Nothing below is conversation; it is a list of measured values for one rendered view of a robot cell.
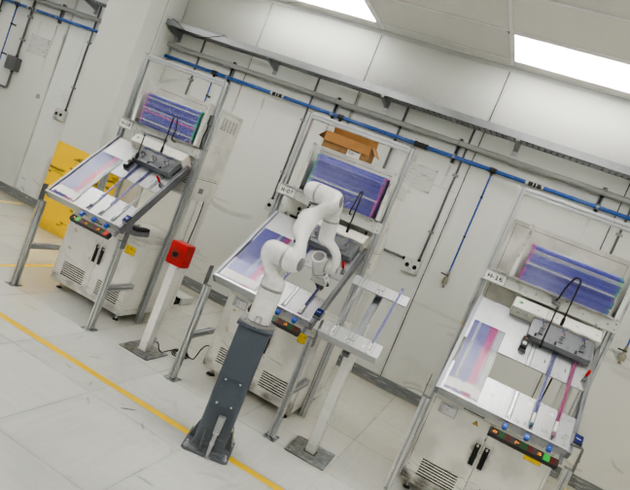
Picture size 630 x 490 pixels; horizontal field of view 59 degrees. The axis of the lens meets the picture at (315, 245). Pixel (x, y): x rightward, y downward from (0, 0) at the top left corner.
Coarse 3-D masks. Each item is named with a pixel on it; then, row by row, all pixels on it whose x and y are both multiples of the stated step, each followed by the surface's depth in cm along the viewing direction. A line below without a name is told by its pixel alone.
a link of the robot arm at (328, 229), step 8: (328, 224) 303; (336, 224) 305; (320, 232) 308; (328, 232) 305; (320, 240) 308; (328, 240) 306; (328, 248) 307; (336, 248) 309; (336, 256) 307; (328, 264) 311; (336, 264) 309; (328, 272) 311; (336, 272) 313
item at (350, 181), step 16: (320, 160) 366; (336, 160) 365; (320, 176) 365; (336, 176) 362; (352, 176) 358; (368, 176) 354; (352, 192) 358; (368, 192) 354; (384, 192) 362; (368, 208) 353
